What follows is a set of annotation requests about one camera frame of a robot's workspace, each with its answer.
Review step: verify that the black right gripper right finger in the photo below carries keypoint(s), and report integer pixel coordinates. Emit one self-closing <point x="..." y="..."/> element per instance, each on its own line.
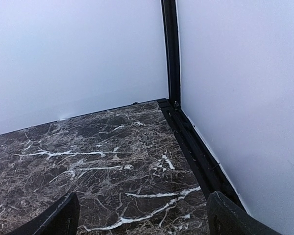
<point x="226" y="218"/>

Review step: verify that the right black frame post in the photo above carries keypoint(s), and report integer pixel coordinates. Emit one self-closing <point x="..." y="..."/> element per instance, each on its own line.
<point x="169" y="14"/>

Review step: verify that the right black table rail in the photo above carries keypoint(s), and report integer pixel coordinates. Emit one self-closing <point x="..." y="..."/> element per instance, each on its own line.
<point x="205" y="168"/>

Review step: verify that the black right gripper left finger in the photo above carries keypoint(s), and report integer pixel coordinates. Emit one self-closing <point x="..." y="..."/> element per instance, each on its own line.
<point x="61" y="218"/>

